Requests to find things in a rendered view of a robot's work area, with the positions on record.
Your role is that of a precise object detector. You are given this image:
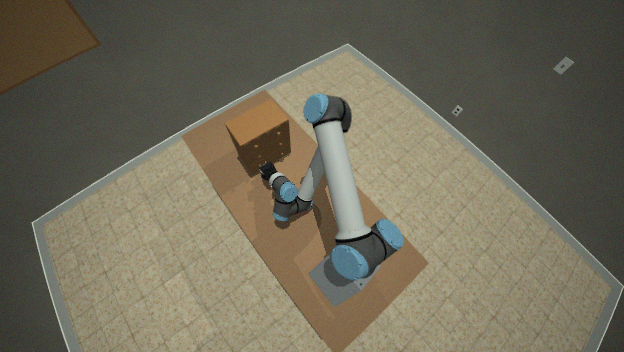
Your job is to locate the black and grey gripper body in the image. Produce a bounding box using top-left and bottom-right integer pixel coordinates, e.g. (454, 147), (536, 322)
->
(259, 162), (277, 181)

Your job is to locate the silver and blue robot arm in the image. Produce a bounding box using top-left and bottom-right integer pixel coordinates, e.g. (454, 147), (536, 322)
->
(269, 94), (404, 280)

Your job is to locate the brown chest of drawers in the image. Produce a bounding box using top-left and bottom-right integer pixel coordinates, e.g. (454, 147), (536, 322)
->
(225, 99), (291, 175)

